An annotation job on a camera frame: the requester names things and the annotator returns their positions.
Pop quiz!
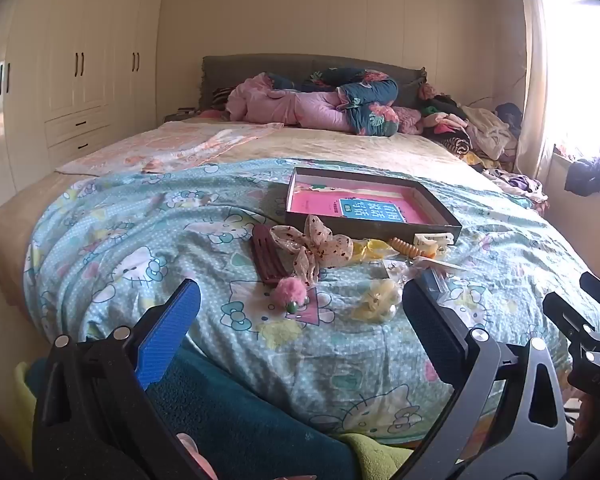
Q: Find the dark red hair comb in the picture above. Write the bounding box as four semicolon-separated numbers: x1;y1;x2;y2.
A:
251;224;293;287

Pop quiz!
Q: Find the orange spiral hair clip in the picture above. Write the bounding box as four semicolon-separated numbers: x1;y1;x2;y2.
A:
390;237;438;260

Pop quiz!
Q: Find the dark blue floral quilt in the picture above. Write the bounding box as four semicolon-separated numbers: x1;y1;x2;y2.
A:
265;67;401;137

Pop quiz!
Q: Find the white flat hair pin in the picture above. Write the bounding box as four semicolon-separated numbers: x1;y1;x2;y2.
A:
415;256;463;272

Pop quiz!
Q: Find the shallow cardboard box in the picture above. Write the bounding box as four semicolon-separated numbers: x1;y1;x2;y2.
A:
284;166;463;245

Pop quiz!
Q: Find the bed with beige sheet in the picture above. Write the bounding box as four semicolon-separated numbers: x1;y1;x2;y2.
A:
0;119;551;321

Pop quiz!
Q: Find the yellow pearl flower clip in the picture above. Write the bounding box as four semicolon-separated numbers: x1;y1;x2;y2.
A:
352;280;403;322

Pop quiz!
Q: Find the cartoon cat printed blanket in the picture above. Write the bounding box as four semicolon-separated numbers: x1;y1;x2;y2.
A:
22;157;600;446

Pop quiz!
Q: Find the dark cloth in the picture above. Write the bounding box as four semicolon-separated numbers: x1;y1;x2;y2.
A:
564;147;600;198

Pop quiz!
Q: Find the dotted bow hair tie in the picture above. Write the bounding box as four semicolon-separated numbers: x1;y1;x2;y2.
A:
270;214;353;286

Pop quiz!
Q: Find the yellow-green cloth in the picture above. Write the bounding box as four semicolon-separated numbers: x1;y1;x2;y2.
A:
340;432;416;477

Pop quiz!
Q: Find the pink quilt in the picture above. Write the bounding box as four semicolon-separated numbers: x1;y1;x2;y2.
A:
225;72;423;134

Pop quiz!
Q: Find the pile of clothes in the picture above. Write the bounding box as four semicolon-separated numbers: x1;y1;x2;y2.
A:
417;82;524;171

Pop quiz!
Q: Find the white claw hair clip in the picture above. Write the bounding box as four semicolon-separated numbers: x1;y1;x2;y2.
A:
412;232;455;256

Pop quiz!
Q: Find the cream wardrobe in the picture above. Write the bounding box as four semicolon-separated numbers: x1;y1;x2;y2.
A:
0;0;170;221

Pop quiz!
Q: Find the clear plastic bag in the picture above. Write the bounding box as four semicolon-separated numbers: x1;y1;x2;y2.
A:
382;259;421;286

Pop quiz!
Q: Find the yellow hair clip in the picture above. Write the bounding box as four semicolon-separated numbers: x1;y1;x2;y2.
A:
352;239;393;263

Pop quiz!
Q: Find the pink book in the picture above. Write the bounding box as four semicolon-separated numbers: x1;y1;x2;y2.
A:
291;180;431;226

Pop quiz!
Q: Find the purple cloth heap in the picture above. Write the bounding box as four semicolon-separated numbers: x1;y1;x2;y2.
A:
485;167;549;202

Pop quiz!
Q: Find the pink floral sheet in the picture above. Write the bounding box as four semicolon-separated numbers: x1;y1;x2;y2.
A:
55;121;285;176

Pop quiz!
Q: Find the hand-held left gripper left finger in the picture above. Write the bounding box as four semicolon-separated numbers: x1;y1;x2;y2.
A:
32;278;216;480

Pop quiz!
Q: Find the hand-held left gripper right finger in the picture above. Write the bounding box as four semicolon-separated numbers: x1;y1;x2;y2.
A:
395;275;571;480

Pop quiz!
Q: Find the pink pom-pom hair tie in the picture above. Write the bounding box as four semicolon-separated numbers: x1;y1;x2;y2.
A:
272;277;311;317

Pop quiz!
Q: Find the cream curtain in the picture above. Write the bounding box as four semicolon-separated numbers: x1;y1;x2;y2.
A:
512;0;552;181

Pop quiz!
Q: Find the window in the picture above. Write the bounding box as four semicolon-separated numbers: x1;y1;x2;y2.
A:
537;0;600;161

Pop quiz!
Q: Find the teal fleece cloth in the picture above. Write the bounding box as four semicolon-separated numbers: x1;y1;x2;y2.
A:
25;350;361;480

